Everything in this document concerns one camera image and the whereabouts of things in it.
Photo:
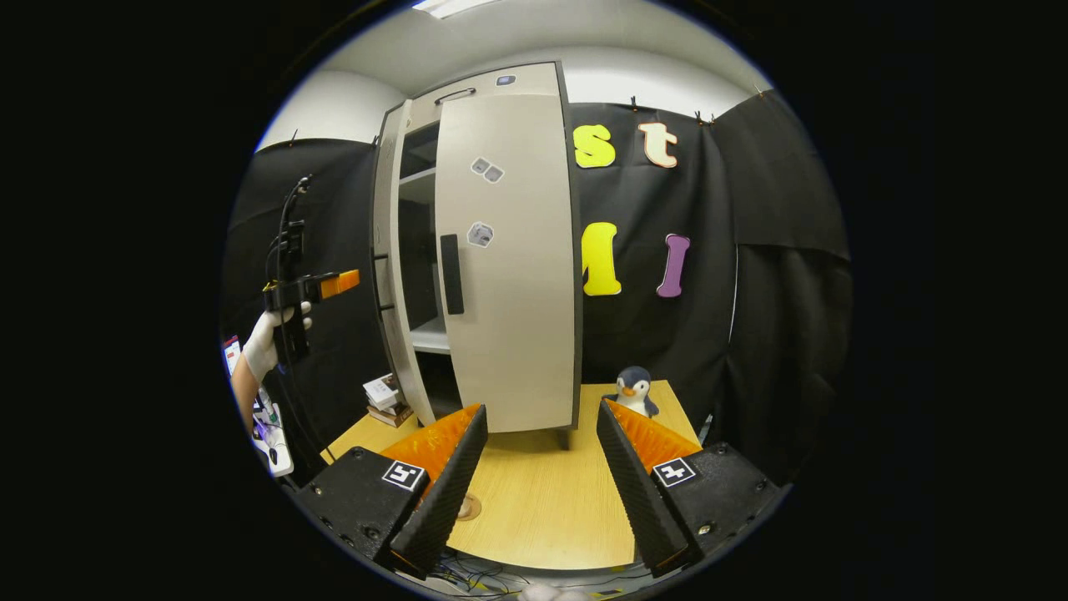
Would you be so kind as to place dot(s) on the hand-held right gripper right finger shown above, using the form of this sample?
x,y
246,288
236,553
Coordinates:
x,y
638,492

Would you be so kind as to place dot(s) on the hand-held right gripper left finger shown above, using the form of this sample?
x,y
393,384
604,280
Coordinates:
x,y
442,501

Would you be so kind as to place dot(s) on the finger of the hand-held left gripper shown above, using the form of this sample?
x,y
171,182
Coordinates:
x,y
340,284

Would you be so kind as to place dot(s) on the round cork coaster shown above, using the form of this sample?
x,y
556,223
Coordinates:
x,y
472,507

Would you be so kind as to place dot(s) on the beige and dark cabinet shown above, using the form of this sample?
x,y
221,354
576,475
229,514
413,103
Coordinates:
x,y
417,250

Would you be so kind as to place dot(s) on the beige cabinet door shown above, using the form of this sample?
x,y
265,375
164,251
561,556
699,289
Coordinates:
x,y
517,292
392,351

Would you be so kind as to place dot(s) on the beige cabinet drawer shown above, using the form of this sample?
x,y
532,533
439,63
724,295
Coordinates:
x,y
492,82

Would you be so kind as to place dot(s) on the brown stacked books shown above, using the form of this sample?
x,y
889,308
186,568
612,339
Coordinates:
x,y
392,415

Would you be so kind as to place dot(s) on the penguin plush toy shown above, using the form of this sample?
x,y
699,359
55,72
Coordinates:
x,y
634,391

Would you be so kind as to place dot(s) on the white cluttered side surface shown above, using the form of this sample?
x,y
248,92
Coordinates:
x,y
279,455

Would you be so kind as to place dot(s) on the black backdrop cloth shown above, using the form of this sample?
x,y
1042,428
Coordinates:
x,y
776,334

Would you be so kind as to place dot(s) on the ceiling light panel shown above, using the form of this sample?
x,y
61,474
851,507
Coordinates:
x,y
450,7

